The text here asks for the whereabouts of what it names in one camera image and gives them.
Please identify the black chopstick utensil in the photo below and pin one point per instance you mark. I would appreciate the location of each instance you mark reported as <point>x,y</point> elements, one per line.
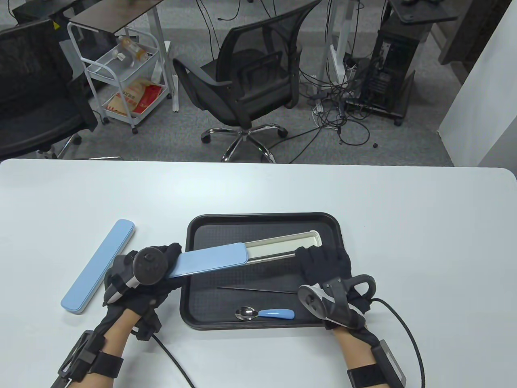
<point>258,289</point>
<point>274,258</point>

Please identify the person's right hand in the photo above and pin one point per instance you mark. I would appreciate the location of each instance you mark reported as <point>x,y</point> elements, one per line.
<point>323,264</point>

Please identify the clear bottle orange liquid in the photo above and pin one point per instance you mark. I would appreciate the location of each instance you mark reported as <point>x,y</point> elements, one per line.
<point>133,49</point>

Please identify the blue lid lunch box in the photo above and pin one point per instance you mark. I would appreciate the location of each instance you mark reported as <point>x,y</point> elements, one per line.
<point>101,262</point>
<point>210,260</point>

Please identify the black plastic tray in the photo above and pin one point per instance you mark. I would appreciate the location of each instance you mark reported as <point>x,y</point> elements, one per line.
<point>226,230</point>

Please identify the person's right forearm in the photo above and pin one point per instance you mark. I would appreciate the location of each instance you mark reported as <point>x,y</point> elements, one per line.
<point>357,347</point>

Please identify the person's left hand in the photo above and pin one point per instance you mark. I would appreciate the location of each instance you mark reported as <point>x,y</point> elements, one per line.
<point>153,297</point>

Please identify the black mesh back office chair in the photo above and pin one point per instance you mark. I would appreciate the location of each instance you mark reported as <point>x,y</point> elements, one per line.
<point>242,93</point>

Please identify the white power strip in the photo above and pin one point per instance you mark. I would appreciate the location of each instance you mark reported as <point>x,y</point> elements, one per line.
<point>318,111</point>

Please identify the black computer tower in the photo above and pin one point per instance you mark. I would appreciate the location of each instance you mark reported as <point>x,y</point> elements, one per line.
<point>391,60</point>

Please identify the white desk leg frame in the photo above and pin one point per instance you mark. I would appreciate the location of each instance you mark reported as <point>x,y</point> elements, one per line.
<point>343,32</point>

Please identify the red and tan paper bag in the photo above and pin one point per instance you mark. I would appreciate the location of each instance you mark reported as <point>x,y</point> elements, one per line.
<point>137,95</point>

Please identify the dark wooden panel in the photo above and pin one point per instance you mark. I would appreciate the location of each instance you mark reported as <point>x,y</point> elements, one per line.
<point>472,28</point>

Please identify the white utility cart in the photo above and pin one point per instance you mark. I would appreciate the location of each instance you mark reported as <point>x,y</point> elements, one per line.
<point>107,64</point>

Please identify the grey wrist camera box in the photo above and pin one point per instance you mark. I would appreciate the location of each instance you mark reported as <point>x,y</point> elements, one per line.
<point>389,361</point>

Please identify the grey and white handheld controller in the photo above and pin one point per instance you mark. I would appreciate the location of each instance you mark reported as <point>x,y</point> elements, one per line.
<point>323,303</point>
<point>149,264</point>

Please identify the dark round edged desk top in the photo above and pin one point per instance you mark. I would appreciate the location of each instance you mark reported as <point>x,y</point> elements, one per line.
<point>424,12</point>

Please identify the black padded office chair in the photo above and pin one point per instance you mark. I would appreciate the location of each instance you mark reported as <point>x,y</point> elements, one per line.
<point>32,121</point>

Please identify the black wrist camera frame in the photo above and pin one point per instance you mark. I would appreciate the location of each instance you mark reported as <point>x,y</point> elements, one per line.
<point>78,355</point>

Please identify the person's left forearm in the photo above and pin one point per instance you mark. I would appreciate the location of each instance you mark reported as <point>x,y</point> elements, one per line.
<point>115,333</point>

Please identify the black glove connector block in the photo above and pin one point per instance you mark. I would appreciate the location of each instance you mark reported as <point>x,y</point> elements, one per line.
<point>147,325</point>

